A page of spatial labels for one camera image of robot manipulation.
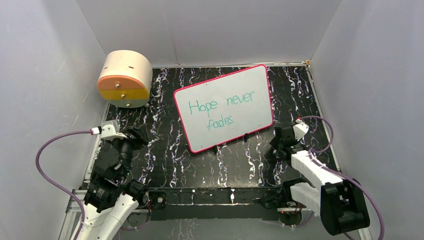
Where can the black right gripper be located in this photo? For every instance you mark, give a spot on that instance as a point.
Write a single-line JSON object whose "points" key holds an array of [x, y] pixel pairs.
{"points": [[274, 142]]}

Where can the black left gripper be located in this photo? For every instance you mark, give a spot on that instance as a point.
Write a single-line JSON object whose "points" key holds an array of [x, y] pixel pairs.
{"points": [[140, 133]]}

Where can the pink framed whiteboard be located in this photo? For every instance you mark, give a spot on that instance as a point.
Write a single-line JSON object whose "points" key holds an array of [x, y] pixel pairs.
{"points": [[225, 108]]}

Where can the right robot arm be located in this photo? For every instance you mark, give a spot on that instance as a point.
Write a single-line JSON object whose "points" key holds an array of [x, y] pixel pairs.
{"points": [[338, 202]]}

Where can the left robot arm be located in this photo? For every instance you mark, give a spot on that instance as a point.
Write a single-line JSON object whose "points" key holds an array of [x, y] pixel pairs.
{"points": [[110, 197]]}

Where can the beige cylindrical drawer box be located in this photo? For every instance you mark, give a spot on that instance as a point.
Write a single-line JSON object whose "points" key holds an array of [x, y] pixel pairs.
{"points": [[125, 79]]}

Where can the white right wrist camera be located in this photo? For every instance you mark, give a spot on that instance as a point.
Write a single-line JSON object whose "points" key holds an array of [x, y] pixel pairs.
{"points": [[300, 129]]}

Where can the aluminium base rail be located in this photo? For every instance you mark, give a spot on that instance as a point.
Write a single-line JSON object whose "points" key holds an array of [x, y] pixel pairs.
{"points": [[164, 204]]}

